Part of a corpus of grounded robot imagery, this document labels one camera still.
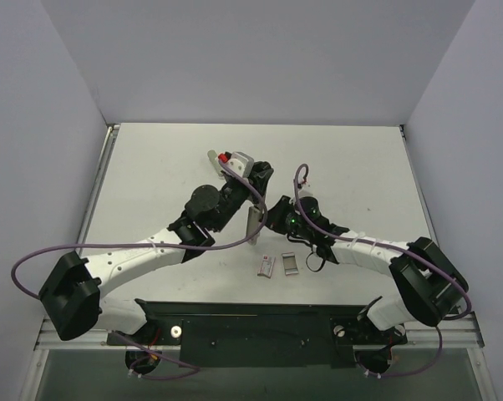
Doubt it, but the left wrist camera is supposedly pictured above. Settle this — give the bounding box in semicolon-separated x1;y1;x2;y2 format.
217;151;255;179

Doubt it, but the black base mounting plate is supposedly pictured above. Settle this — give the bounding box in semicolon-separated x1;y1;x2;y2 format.
107;300;407;368

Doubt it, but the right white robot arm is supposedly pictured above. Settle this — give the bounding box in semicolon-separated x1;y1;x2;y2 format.
266;196;469;342

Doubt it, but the large black beige stapler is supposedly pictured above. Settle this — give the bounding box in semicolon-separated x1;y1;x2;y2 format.
246;206;263;246

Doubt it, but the red white staple box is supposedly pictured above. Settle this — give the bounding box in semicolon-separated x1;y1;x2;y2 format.
257;255;276;279

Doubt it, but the aluminium frame rail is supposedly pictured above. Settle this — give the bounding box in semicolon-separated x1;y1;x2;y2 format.
38;124;120;341

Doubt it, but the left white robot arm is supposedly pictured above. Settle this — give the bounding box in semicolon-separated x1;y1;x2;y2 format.
38;152;274;344

